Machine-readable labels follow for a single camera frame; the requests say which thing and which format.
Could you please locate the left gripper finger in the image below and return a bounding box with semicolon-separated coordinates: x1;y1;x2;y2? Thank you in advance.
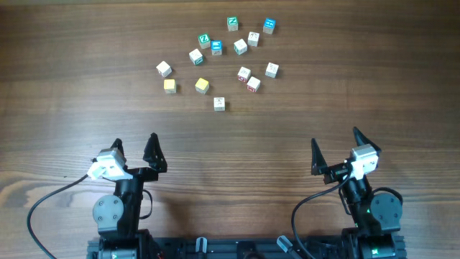
143;132;167;171
110;138;124;155

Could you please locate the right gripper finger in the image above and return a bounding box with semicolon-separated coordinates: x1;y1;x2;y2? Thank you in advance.
353;127;382;153
311;138;328;176

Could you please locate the white block number four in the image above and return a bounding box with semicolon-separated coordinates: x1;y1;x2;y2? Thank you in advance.
213;97;226;112

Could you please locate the yellow M block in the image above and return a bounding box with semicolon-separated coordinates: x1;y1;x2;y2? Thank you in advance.
195;78;210;94

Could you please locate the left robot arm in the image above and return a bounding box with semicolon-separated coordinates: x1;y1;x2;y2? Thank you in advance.
86;133;167;259

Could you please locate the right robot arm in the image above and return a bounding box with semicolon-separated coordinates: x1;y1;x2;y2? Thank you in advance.
305;127;407;259

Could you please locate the plain white block left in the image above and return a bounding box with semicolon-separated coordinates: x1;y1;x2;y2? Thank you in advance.
156;61;172;78

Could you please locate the white block red side lower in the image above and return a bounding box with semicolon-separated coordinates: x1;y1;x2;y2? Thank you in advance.
247;76;261;92

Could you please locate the white block red side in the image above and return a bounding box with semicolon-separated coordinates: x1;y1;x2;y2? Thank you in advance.
247;76;261;92
237;66;251;83

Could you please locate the white block green side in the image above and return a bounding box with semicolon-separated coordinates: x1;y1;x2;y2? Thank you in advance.
189;49;203;65

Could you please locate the white block far right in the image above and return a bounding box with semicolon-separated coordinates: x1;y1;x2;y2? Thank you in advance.
265;63;279;78

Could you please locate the white block red side upper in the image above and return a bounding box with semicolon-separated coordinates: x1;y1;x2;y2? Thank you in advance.
237;66;251;83

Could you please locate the blue block centre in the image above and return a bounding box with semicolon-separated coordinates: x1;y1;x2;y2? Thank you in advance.
211;40;223;55

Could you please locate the blue block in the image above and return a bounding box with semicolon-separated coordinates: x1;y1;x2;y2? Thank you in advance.
263;18;276;35
211;40;223;55

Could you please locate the green Z block left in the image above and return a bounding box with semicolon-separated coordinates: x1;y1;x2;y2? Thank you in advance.
198;33;211;49

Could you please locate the white block teal side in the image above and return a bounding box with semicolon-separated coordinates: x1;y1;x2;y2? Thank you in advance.
234;39;248;55

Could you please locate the plain block with drawing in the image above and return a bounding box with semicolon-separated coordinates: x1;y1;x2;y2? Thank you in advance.
247;32;259;47

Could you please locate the blue block top right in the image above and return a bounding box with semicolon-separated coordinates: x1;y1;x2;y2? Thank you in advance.
263;18;276;35

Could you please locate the green letter block top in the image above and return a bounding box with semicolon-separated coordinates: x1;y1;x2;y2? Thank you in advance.
226;17;239;32

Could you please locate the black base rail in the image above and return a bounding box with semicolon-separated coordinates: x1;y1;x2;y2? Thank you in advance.
86;235;408;259

